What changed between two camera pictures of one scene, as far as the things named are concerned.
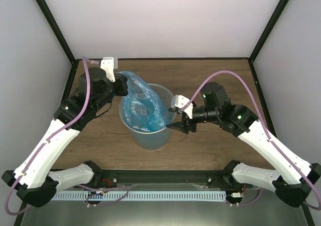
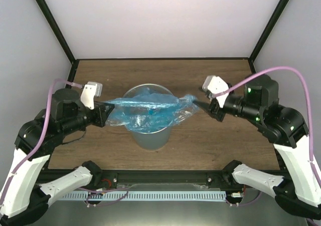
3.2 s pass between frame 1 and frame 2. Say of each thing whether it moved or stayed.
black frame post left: stayed
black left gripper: moved
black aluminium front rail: stayed
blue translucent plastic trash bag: moved
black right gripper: moved
